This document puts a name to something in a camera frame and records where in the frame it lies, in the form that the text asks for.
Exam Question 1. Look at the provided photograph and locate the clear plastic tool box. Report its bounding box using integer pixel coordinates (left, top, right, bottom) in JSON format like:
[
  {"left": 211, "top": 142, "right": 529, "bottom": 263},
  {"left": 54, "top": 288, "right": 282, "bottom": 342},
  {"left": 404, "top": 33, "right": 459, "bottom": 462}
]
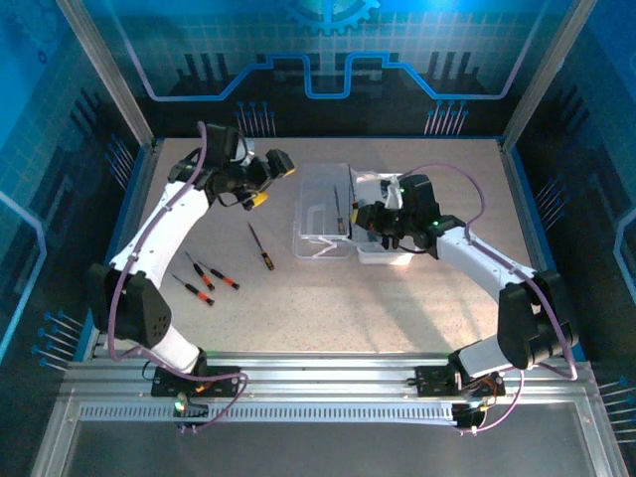
[{"left": 292, "top": 162, "right": 418, "bottom": 266}]

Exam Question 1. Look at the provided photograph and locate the slotted grey cable duct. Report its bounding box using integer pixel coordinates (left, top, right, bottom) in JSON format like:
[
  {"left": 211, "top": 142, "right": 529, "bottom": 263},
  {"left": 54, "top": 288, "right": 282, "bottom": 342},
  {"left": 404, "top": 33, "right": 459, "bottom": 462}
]
[{"left": 77, "top": 400, "right": 461, "bottom": 424}]

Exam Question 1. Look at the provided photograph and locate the large black yellow screwdriver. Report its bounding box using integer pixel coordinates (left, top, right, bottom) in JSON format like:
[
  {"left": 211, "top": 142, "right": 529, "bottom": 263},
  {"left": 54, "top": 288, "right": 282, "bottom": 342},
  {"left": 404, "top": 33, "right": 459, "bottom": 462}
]
[{"left": 247, "top": 222, "right": 276, "bottom": 272}]

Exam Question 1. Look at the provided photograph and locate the slim black yellow screwdriver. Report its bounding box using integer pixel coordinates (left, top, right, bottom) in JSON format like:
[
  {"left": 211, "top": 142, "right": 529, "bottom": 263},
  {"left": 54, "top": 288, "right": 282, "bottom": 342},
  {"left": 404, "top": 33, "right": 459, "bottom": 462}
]
[{"left": 333, "top": 185, "right": 347, "bottom": 235}]

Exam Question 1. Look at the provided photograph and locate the blue table side strip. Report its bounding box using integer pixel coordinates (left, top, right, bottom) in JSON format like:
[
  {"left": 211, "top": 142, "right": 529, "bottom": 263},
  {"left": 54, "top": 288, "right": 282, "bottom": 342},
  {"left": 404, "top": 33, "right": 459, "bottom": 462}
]
[
  {"left": 74, "top": 138, "right": 165, "bottom": 362},
  {"left": 496, "top": 138, "right": 587, "bottom": 362}
]

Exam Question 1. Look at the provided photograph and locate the aluminium mounting rail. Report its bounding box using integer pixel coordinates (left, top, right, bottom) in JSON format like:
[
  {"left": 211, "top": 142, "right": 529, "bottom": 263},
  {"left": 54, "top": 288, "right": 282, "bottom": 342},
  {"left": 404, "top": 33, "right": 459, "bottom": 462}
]
[{"left": 62, "top": 350, "right": 600, "bottom": 403}]

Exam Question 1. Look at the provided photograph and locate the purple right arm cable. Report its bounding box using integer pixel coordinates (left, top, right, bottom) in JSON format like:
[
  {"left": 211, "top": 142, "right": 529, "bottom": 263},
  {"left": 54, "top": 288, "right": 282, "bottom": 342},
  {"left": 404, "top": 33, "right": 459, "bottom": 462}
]
[{"left": 397, "top": 163, "right": 580, "bottom": 437}]

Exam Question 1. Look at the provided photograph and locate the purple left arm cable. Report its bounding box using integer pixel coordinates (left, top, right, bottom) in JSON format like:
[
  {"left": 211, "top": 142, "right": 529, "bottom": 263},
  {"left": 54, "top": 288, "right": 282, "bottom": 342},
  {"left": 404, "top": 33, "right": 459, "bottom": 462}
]
[{"left": 107, "top": 121, "right": 249, "bottom": 434}]

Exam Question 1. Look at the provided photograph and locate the aluminium frame post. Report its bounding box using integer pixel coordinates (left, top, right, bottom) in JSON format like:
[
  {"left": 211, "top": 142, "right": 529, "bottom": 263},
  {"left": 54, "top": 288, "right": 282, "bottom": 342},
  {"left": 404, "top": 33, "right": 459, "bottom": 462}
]
[
  {"left": 55, "top": 0, "right": 156, "bottom": 150},
  {"left": 500, "top": 0, "right": 600, "bottom": 150}
]

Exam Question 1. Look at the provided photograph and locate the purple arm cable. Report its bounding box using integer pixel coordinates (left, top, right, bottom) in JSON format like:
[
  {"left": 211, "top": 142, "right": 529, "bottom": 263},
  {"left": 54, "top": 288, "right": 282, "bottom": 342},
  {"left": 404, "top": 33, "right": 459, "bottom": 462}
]
[
  {"left": 397, "top": 163, "right": 580, "bottom": 437},
  {"left": 107, "top": 121, "right": 249, "bottom": 434}
]

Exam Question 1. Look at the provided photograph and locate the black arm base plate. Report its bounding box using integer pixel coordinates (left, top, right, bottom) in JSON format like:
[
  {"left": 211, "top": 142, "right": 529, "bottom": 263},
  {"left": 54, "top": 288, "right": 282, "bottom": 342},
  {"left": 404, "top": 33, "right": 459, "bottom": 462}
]
[
  {"left": 150, "top": 365, "right": 243, "bottom": 398},
  {"left": 414, "top": 364, "right": 507, "bottom": 398}
]

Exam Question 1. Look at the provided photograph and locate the orange black precision screwdriver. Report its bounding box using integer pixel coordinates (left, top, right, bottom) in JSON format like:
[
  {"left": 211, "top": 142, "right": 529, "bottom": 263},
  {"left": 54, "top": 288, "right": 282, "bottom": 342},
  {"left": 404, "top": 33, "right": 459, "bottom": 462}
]
[
  {"left": 170, "top": 271, "right": 217, "bottom": 307},
  {"left": 197, "top": 260, "right": 241, "bottom": 291},
  {"left": 184, "top": 250, "right": 217, "bottom": 292}
]

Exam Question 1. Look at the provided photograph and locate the small black electronics box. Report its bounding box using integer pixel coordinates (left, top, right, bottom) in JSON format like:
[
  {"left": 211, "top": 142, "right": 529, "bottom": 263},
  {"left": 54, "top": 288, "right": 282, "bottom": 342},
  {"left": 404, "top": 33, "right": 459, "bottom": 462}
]
[
  {"left": 450, "top": 400, "right": 487, "bottom": 437},
  {"left": 171, "top": 391, "right": 211, "bottom": 434}
]

